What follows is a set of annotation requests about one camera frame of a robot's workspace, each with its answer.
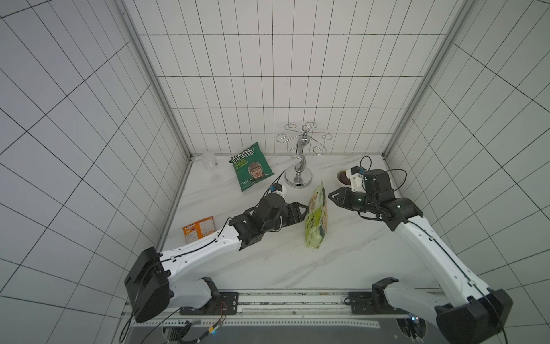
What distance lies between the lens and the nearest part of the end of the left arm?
56 cm

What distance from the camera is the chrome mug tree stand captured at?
0.88 metres

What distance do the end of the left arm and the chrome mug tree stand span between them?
30 centimetres
